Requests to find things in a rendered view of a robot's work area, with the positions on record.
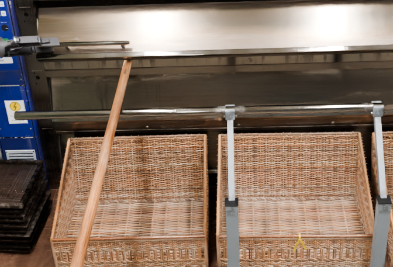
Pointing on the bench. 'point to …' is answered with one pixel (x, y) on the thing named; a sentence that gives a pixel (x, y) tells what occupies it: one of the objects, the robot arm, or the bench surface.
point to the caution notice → (11, 106)
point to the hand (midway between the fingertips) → (47, 45)
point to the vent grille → (21, 155)
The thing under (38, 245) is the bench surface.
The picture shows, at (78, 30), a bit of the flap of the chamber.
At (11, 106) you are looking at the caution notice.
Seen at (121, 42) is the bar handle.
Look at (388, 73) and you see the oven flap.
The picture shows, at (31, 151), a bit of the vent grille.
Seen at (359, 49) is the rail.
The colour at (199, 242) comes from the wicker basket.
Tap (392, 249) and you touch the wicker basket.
